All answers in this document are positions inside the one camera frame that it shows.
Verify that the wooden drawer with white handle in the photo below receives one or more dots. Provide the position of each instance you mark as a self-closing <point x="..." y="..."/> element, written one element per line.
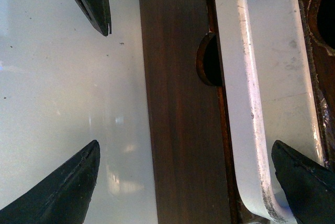
<point x="276" y="64"/>

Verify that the dark wooden drawer cabinet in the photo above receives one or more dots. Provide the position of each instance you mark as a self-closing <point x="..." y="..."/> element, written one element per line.
<point x="185" y="129"/>

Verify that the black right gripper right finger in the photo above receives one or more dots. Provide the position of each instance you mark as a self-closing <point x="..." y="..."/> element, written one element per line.
<point x="308" y="186"/>

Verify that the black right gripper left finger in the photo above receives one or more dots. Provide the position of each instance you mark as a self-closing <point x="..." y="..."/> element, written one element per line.
<point x="63" y="196"/>

